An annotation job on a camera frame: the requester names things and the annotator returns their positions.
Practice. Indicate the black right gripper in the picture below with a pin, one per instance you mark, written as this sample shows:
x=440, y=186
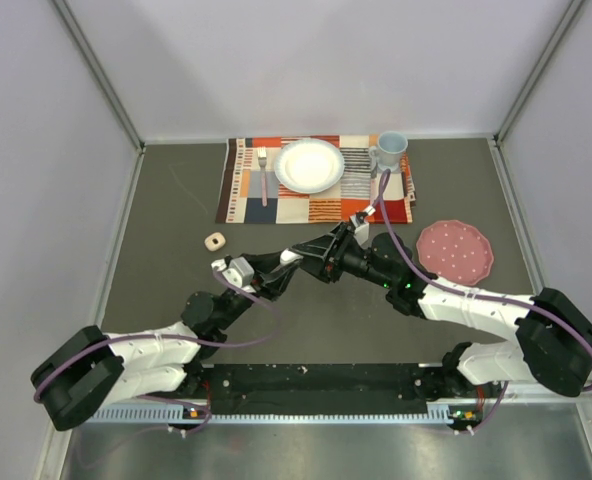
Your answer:
x=326, y=254

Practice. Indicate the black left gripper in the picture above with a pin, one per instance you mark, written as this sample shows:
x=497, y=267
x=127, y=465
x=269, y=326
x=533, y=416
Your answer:
x=270, y=282

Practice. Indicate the white glossy charging case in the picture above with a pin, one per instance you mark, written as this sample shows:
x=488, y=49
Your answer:
x=288, y=257

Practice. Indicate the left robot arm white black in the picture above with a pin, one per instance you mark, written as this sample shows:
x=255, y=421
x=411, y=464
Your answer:
x=93, y=369

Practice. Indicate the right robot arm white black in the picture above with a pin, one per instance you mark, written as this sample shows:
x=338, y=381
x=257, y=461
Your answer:
x=543, y=339

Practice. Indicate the beige case with black oval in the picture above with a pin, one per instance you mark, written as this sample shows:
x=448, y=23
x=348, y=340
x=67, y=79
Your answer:
x=215, y=241

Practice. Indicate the multicoloured patchwork placemat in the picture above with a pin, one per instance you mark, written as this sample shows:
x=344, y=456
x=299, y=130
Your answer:
x=240, y=196

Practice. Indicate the white plate with blue rim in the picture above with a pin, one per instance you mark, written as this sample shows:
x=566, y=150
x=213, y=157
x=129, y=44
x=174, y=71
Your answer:
x=309, y=166

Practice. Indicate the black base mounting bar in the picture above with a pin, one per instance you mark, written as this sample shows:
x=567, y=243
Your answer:
x=323, y=389

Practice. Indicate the light blue mug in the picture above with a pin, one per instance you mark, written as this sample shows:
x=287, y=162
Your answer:
x=388, y=151

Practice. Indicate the pink dotted plate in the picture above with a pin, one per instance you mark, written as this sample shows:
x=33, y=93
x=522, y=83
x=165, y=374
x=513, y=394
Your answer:
x=456, y=251

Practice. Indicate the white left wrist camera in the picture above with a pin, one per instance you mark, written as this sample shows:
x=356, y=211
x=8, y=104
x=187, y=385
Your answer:
x=236, y=272

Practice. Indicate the pink handled knife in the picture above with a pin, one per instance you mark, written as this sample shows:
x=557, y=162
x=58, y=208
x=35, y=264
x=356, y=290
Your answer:
x=373, y=186

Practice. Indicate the pink handled metal fork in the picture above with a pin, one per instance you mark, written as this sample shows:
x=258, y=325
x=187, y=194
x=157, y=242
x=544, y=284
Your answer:
x=262, y=162

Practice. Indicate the grey slotted cable duct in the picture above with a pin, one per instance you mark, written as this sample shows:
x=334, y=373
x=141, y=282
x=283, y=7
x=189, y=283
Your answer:
x=159, y=413

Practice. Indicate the aluminium frame post left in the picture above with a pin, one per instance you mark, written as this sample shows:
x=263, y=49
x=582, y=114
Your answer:
x=67, y=17

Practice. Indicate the aluminium frame post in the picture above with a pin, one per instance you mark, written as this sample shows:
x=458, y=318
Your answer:
x=67, y=17
x=569, y=18

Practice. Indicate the aluminium frame post right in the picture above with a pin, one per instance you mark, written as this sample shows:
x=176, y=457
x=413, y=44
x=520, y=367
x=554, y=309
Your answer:
x=569, y=18

